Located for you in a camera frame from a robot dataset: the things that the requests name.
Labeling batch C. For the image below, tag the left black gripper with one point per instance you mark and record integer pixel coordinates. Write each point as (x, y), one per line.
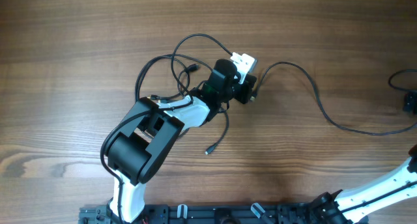
(248, 85)

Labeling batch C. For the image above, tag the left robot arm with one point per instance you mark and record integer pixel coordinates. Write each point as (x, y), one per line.
(136, 148)

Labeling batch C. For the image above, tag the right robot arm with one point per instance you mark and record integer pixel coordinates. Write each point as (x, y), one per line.
(353, 205)

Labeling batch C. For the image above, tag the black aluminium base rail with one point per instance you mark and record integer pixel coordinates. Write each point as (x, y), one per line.
(283, 213)

